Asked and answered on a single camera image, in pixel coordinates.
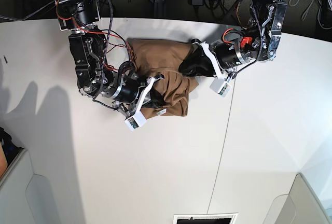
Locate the grey chair left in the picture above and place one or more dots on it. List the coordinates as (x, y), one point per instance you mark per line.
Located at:
(31, 196)

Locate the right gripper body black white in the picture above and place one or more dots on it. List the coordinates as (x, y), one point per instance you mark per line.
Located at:
(127, 93)

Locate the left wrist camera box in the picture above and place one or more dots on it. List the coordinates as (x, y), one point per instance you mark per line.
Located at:
(220, 86)

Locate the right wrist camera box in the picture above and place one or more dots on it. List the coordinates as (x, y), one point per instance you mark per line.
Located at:
(135, 121)

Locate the white floor vent frame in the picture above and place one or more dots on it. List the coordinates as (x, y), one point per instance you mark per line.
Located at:
(206, 218)

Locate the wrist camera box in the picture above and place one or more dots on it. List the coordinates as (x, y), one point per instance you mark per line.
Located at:
(220, 86)
(135, 121)

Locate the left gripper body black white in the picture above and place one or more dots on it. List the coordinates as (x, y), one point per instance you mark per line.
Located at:
(228, 57)

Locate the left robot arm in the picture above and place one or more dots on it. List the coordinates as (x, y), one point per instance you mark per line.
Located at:
(256, 42)

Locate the grey chair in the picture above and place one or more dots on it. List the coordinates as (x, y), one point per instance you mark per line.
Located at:
(300, 205)
(31, 196)

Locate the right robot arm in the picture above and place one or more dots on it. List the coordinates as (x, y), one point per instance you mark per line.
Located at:
(89, 46)

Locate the grey chair right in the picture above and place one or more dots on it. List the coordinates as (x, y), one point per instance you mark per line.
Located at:
(300, 205)

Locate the tan t-shirt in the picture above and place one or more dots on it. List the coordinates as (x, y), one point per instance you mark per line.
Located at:
(154, 57)

